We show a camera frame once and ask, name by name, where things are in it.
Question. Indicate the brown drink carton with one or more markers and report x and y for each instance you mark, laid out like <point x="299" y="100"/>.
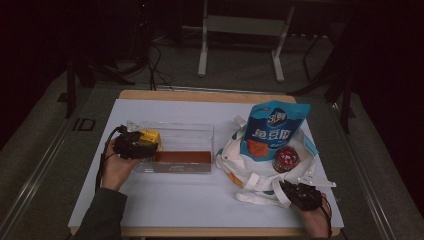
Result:
<point x="183" y="156"/>

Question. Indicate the white tote bag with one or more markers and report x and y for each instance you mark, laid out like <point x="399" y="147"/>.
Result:
<point x="256" y="181"/>

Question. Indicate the blue snack pouch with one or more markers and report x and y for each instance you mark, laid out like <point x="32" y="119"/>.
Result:
<point x="276" y="133"/>

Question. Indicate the white metal stand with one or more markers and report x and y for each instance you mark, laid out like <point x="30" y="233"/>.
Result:
<point x="245" y="25"/>

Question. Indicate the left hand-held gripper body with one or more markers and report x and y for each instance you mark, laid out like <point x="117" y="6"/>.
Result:
<point x="131" y="148"/>

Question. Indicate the yellow drink carton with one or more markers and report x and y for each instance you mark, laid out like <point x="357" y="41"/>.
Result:
<point x="151" y="135"/>

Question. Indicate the black stand with legs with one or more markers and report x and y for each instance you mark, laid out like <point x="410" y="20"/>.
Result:
<point x="346" y="100"/>
<point x="70" y="86"/>

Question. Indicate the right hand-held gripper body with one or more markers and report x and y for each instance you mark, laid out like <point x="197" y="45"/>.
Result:
<point x="305" y="196"/>

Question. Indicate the person's left hand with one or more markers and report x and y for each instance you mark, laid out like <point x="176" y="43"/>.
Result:
<point x="115" y="170"/>

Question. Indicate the clear plastic container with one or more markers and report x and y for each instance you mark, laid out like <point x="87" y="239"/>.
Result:
<point x="186" y="136"/>

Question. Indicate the red lid jar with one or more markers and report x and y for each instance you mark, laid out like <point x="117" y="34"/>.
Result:
<point x="286" y="159"/>

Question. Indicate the person's right hand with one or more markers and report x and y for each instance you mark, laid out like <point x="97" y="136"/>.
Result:
<point x="313" y="221"/>

